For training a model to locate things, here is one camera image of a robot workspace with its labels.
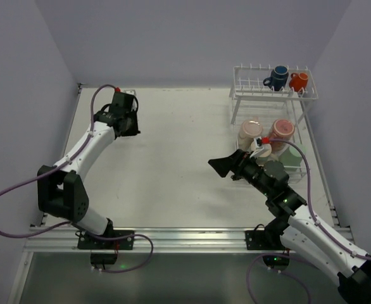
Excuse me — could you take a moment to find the right black controller box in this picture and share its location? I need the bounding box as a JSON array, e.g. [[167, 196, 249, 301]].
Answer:
[[262, 255, 289, 272]]

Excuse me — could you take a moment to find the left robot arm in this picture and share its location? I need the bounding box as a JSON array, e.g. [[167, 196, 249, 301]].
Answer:
[[37, 88, 141, 238]]

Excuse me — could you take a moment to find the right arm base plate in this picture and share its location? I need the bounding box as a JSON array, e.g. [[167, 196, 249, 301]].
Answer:
[[244, 229, 285, 251]]

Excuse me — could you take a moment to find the aluminium mounting rail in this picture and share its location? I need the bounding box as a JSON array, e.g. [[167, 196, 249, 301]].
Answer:
[[24, 227, 272, 253]]

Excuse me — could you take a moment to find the orange mug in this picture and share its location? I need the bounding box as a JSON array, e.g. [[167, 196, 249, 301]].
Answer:
[[289, 72, 309, 93]]

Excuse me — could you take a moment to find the pink patterned mug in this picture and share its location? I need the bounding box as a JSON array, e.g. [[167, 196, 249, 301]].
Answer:
[[268, 118, 295, 153]]

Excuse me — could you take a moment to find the black controller box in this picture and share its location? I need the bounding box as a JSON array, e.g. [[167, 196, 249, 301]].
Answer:
[[90, 253, 118, 269], [262, 255, 289, 272]]

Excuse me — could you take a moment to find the mint green cup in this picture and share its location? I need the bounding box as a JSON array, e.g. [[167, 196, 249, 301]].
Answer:
[[279, 144, 303, 171]]

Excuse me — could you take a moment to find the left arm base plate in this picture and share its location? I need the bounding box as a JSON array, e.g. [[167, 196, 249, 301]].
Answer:
[[75, 230, 135, 251]]

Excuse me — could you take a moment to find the light pink ribbed mug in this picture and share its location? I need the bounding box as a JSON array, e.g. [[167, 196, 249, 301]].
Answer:
[[237, 117, 263, 151]]

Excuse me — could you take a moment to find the cream mug with teal base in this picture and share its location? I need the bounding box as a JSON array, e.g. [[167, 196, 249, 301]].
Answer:
[[250, 141, 272, 166]]

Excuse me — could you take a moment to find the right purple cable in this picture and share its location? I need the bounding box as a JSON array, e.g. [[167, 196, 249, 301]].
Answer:
[[247, 136, 363, 304]]

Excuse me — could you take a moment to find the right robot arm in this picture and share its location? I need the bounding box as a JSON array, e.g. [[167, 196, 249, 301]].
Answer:
[[208, 149, 371, 303]]

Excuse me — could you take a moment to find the white wire dish rack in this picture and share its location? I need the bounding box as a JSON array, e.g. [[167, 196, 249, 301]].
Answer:
[[227, 65, 322, 181]]

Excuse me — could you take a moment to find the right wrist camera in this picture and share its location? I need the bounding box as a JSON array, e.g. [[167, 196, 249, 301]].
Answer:
[[251, 137, 271, 157]]

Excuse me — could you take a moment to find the dark blue mug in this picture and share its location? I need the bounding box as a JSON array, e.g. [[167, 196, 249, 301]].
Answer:
[[263, 65, 289, 91]]

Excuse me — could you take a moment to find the left black controller box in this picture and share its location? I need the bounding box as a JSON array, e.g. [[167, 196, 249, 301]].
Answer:
[[90, 253, 118, 269]]

